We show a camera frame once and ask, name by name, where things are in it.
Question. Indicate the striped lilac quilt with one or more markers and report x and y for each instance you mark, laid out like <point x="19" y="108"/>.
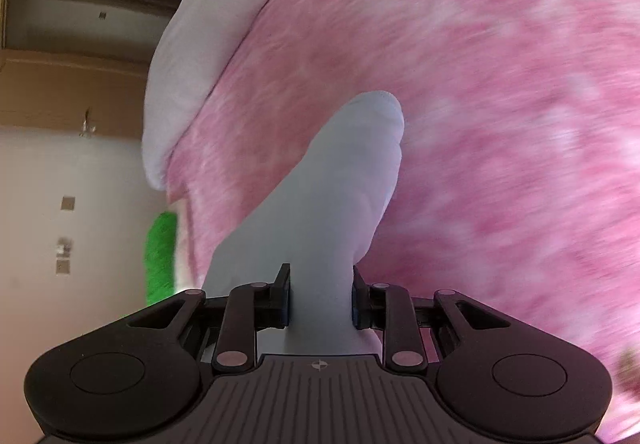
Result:
<point x="194" y="50"/>

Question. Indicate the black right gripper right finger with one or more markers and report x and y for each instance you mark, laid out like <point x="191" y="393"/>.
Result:
<point x="450" y="317"/>

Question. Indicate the pink floral blanket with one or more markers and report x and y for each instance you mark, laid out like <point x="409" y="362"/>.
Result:
<point x="519" y="181"/>

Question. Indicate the light blue sweatshirt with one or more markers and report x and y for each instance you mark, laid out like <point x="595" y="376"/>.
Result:
<point x="320" y="219"/>

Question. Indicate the green and white towel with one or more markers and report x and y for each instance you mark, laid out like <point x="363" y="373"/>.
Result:
<point x="167" y="254"/>

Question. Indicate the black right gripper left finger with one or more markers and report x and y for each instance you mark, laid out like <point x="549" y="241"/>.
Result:
<point x="224" y="327"/>

